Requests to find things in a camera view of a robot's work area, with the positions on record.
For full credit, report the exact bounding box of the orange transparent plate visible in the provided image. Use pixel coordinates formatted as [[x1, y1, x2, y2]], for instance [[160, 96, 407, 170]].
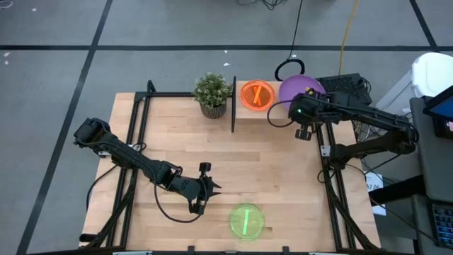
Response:
[[239, 79, 276, 112]]

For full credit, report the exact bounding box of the wooden shelf with black frame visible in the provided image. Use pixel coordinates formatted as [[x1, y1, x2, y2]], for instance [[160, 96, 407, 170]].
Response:
[[231, 75, 321, 133]]

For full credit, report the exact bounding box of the white plastic bin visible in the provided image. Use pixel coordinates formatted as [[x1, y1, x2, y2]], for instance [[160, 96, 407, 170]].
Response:
[[410, 52, 453, 99]]

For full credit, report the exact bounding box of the striped plant pot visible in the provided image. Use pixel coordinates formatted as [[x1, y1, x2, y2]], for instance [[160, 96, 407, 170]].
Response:
[[200, 102, 227, 120]]

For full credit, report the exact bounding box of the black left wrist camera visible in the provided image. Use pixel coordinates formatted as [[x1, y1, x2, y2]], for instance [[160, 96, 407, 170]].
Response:
[[198, 161, 212, 182]]

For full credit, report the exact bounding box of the black floor cable bundle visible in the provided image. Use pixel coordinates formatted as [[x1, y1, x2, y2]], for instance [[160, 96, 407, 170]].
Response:
[[236, 0, 288, 11]]

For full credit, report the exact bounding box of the grey equipment cart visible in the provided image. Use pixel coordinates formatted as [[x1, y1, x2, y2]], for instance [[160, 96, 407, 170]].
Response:
[[409, 95, 453, 255]]

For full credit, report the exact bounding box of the black metal table frame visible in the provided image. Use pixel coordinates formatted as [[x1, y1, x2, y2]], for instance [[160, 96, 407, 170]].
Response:
[[79, 79, 382, 255]]

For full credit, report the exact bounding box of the white paper sheet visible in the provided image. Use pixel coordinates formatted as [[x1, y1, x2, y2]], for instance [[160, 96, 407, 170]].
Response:
[[364, 172, 387, 217]]

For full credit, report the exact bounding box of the black tablet screen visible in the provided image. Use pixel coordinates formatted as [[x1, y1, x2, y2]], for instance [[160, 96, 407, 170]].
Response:
[[423, 84, 453, 140]]

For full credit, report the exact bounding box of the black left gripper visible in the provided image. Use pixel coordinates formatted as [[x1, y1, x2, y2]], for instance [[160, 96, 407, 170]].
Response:
[[168, 175, 222, 215]]

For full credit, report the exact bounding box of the green transparent plate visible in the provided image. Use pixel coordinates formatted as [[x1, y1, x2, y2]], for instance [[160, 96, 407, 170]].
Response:
[[229, 203, 266, 242]]

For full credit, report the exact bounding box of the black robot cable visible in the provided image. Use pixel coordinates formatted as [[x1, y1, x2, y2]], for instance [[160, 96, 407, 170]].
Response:
[[153, 176, 205, 225], [86, 163, 120, 210], [266, 100, 297, 128]]

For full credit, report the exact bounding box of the black mesh computer case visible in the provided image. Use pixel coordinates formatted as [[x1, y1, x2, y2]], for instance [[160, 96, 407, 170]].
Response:
[[316, 72, 373, 106]]

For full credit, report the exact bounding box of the black hanging cable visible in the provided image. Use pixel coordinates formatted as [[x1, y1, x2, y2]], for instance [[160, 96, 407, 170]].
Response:
[[274, 0, 306, 82]]

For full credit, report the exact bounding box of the green artificial plant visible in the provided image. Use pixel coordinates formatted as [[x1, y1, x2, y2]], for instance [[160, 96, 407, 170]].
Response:
[[193, 72, 234, 107]]

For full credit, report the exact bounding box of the purple opaque plate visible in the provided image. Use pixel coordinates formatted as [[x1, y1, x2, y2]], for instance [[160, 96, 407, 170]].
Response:
[[278, 74, 326, 111]]

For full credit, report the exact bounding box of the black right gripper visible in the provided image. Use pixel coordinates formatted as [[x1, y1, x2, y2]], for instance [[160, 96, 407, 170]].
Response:
[[287, 86, 323, 125]]

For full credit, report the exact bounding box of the colourful lit keypad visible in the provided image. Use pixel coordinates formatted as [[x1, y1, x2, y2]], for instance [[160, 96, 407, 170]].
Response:
[[430, 203, 453, 249]]

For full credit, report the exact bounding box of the yellow hanging cable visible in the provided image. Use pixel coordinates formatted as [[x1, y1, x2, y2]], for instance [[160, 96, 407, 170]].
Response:
[[338, 0, 360, 76]]

